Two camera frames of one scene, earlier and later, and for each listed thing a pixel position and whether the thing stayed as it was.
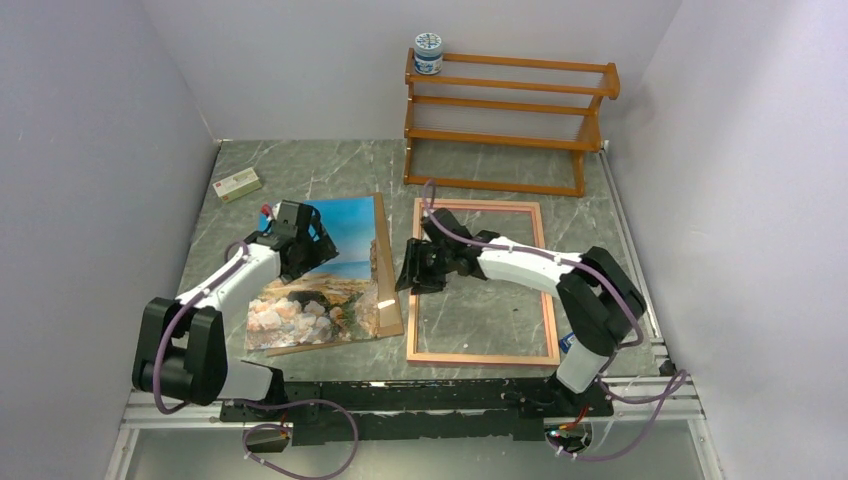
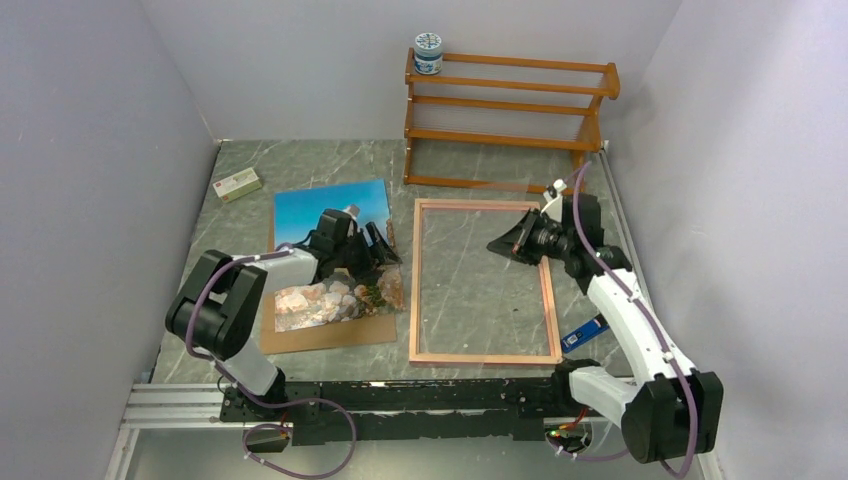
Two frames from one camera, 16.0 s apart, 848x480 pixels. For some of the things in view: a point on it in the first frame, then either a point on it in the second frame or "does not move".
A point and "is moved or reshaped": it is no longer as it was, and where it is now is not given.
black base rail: [413, 411] does not move
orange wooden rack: [492, 122] does not move
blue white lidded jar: [428, 53] does not move
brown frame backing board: [387, 292] → [350, 333]
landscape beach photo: [336, 301] is moved or reshaped
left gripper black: [322, 251] → [380, 255]
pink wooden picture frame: [553, 360] does not move
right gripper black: [414, 274] → [512, 241]
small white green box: [237, 185] does not move
